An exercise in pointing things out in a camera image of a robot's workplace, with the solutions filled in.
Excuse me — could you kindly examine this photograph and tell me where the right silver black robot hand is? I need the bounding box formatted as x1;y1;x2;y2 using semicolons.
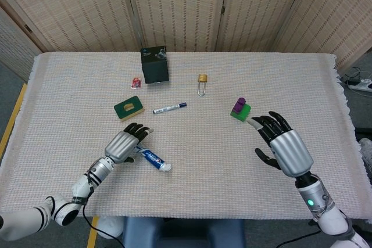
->
246;110;314;178

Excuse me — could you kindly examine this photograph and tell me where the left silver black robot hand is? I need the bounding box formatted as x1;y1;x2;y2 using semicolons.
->
103;123;154;164

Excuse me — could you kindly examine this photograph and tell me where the blue white toothpaste tube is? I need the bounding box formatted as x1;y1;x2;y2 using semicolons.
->
133;143;173;172

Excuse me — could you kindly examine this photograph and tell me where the green yellow scrub sponge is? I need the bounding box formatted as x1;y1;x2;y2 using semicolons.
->
113;95;145;123

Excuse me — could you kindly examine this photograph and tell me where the white blue marker pen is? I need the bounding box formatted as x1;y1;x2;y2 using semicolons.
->
152;102;188;115

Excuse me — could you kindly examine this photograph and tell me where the green toy brick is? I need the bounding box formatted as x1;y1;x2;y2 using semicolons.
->
230;103;252;123

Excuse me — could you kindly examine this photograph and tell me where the purple toy brick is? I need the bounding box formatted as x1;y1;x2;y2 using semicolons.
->
234;97;246;114

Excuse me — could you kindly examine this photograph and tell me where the white grey shoe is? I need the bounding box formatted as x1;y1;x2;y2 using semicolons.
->
359;138;372;170

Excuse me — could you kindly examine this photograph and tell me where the beige woven tablecloth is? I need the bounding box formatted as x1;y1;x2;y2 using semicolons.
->
0;52;372;220

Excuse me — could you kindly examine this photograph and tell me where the black cardboard box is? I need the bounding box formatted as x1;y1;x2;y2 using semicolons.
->
140;45;170;84

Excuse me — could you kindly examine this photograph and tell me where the white power strip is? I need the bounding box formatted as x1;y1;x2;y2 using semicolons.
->
347;80;372;94

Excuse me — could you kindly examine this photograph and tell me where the gold padlock long shackle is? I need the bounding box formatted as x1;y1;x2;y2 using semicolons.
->
197;73;209;97

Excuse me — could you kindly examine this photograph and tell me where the beige woven folding screen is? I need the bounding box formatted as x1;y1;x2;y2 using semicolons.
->
0;0;372;82

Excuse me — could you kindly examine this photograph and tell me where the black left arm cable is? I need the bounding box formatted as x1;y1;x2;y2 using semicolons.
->
82;172;126;248

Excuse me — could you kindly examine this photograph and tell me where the black power cable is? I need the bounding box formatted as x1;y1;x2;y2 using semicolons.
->
342;67;372;86

